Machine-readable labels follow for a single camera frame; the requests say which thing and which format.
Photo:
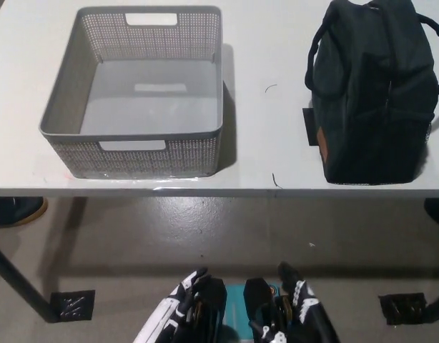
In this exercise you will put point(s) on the robot left black body block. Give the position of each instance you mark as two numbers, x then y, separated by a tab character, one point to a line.
212	307

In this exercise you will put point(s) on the dark object under table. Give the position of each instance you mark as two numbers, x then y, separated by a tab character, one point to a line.
437	211

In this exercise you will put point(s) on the thin curved dark thread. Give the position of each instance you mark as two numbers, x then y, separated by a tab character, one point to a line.
270	86

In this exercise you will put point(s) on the robot right white black hand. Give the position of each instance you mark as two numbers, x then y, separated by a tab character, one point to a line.
305	307

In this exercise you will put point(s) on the robot left white black hand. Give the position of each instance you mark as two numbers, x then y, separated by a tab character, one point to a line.
166	311

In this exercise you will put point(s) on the grey perforated plastic basket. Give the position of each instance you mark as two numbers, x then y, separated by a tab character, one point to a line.
148	93

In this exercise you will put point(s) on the clear tape strip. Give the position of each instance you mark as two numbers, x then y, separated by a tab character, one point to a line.
133	181

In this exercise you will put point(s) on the black shoe with tan sole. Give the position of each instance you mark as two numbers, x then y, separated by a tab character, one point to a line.
15	212

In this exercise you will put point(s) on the dark grey table leg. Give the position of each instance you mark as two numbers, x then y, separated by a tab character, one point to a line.
23	282

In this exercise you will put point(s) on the dark green fabric lunch bag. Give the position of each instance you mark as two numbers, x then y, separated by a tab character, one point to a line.
377	107

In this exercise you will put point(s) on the black tape patch on table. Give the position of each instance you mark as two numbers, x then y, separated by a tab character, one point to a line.
310	125

